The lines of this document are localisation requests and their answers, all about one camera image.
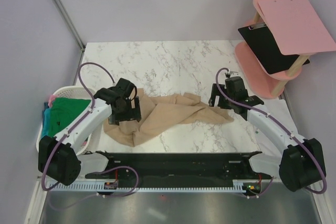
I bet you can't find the pink paper sheet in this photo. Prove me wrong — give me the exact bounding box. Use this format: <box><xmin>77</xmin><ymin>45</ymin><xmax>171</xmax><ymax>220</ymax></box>
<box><xmin>258</xmin><ymin>0</ymin><xmax>335</xmax><ymax>55</ymax></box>

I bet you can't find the white plastic laundry basket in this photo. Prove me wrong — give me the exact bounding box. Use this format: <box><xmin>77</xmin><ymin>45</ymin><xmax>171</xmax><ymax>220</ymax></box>
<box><xmin>36</xmin><ymin>86</ymin><xmax>102</xmax><ymax>155</ymax></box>

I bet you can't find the black clipboard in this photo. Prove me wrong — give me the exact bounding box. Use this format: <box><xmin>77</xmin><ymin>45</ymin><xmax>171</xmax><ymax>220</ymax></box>
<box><xmin>238</xmin><ymin>23</ymin><xmax>299</xmax><ymax>74</ymax></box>

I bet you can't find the blue t shirt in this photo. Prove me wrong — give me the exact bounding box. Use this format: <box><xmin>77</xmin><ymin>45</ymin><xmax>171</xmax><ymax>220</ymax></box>
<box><xmin>40</xmin><ymin>108</ymin><xmax>53</xmax><ymax>139</ymax></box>

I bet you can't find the white paper sheet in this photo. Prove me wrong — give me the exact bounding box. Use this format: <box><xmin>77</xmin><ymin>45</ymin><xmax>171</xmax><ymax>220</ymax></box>
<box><xmin>253</xmin><ymin>99</ymin><xmax>298</xmax><ymax>157</ymax></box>

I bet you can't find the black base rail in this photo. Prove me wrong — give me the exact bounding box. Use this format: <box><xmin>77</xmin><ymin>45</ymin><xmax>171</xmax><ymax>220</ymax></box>
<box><xmin>85</xmin><ymin>153</ymin><xmax>271</xmax><ymax>185</ymax></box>

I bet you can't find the white slotted cable duct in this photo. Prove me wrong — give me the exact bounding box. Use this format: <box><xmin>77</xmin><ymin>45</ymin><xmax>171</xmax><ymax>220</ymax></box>
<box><xmin>54</xmin><ymin>177</ymin><xmax>262</xmax><ymax>193</ymax></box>

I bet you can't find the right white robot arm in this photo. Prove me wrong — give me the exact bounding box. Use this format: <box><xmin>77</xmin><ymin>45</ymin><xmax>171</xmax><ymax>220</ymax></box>
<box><xmin>208</xmin><ymin>77</ymin><xmax>327</xmax><ymax>194</ymax></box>

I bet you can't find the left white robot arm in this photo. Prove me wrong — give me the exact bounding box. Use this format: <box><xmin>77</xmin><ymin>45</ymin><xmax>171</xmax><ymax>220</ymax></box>
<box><xmin>38</xmin><ymin>78</ymin><xmax>141</xmax><ymax>191</ymax></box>

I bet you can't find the beige t shirt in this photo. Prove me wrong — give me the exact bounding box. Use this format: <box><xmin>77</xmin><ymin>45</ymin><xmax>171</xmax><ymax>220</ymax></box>
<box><xmin>103</xmin><ymin>89</ymin><xmax>234</xmax><ymax>147</ymax></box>

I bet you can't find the green t shirt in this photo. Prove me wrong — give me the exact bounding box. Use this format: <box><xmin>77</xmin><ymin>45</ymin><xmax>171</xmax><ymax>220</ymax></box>
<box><xmin>48</xmin><ymin>97</ymin><xmax>91</xmax><ymax>137</ymax></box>

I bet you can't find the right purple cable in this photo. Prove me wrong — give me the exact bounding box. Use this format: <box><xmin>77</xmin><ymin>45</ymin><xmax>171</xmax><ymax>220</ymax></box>
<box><xmin>215</xmin><ymin>68</ymin><xmax>329</xmax><ymax>195</ymax></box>

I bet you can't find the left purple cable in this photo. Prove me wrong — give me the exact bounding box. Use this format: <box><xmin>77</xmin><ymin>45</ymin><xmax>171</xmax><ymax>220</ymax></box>
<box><xmin>41</xmin><ymin>62</ymin><xmax>116</xmax><ymax>192</ymax></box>

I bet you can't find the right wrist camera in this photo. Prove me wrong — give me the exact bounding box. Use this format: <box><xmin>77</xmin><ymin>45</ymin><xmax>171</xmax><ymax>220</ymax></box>
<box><xmin>225</xmin><ymin>70</ymin><xmax>238</xmax><ymax>78</ymax></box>

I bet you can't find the pink two-tier side table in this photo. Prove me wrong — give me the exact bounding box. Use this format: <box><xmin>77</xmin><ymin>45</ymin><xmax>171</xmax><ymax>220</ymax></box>
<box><xmin>235</xmin><ymin>0</ymin><xmax>314</xmax><ymax>99</ymax></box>

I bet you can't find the purple cable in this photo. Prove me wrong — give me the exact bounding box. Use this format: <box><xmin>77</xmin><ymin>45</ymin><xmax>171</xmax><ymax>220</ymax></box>
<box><xmin>41</xmin><ymin>62</ymin><xmax>116</xmax><ymax>192</ymax></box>
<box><xmin>215</xmin><ymin>68</ymin><xmax>329</xmax><ymax>195</ymax></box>

